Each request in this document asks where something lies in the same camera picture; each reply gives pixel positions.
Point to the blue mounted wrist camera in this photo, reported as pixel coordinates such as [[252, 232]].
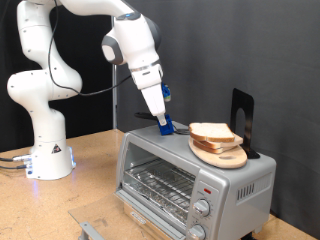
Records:
[[165, 91]]

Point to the aluminium foil lined tray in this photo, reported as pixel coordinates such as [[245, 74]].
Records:
[[150, 201]]

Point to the black metal bookend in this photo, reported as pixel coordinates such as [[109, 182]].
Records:
[[248, 100]]

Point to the red oven indicator light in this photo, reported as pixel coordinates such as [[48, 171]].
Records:
[[207, 191]]

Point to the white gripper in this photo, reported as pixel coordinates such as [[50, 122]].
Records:
[[153, 100]]

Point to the oval wooden cutting board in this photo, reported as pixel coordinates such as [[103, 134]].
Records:
[[226, 160]]

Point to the dark grey backdrop panel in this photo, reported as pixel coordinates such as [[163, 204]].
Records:
[[216, 50]]

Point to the metal spatula with blue block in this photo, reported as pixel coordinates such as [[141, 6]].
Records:
[[166, 129]]

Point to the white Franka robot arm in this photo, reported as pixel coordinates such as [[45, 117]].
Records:
[[43, 133]]

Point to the silver oven temperature knob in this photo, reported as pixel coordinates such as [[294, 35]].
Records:
[[201, 207]]

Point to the vertical metal pole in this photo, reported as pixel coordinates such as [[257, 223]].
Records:
[[115, 106]]

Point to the silver toaster oven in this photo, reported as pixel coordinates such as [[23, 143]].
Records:
[[233, 206]]

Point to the wooden box under oven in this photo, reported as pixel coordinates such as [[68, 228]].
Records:
[[156, 235]]

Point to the silver oven timer knob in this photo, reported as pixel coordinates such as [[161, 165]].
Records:
[[197, 232]]

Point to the white bread slice brown crust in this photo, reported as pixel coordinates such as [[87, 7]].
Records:
[[211, 131]]

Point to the black backdrop curtain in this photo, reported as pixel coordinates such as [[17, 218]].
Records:
[[96, 110]]

